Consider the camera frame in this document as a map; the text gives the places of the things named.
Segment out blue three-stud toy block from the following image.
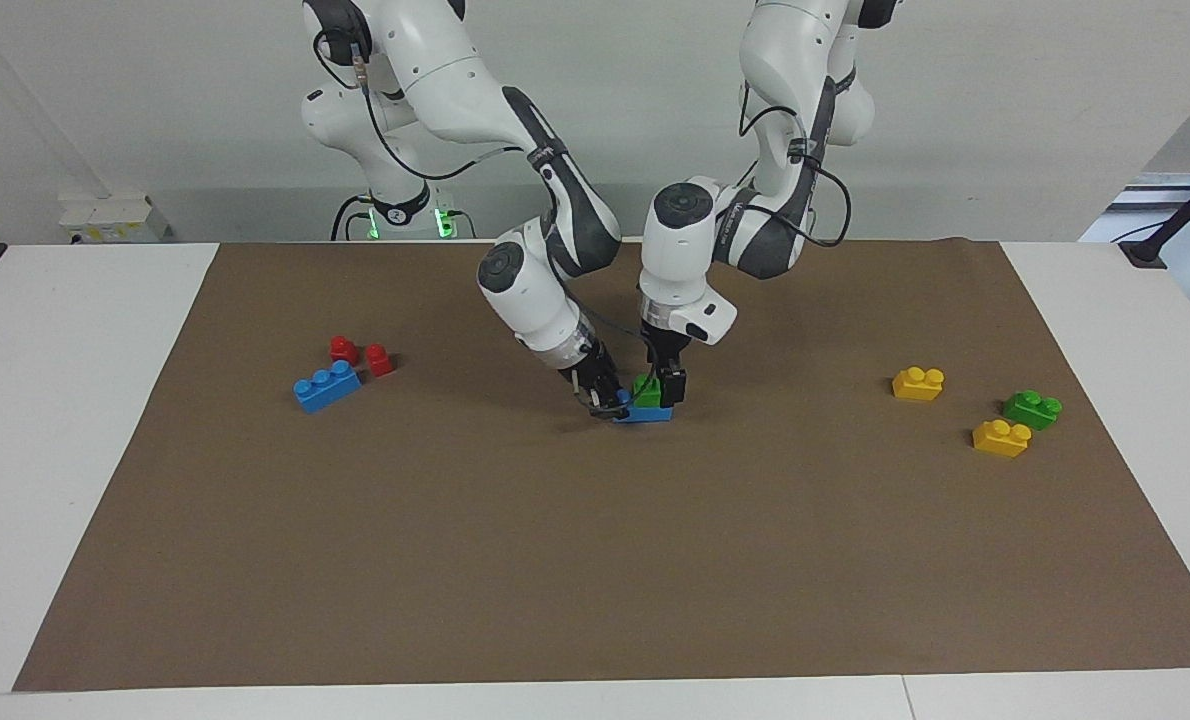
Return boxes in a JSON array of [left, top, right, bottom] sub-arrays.
[[293, 360, 364, 414], [612, 390, 675, 425]]

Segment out yellow two-stud toy block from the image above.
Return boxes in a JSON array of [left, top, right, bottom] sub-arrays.
[[971, 419, 1033, 459], [891, 366, 946, 403]]

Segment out brown table mat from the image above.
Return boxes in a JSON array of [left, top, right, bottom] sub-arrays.
[[12, 238, 1190, 693]]

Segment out black stand pole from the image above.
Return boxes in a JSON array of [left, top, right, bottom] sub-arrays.
[[1118, 158, 1190, 269]]

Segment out white power strip box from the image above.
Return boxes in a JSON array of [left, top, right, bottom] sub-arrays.
[[58, 193, 173, 244]]

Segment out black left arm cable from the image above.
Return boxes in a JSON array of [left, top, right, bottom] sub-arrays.
[[738, 80, 854, 249]]

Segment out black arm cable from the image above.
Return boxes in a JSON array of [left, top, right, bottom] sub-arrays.
[[313, 28, 528, 183], [738, 80, 854, 249]]

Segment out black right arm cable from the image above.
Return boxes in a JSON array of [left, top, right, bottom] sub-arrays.
[[313, 28, 528, 183]]

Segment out black right base cable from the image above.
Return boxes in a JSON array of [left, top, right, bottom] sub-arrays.
[[330, 193, 376, 242]]

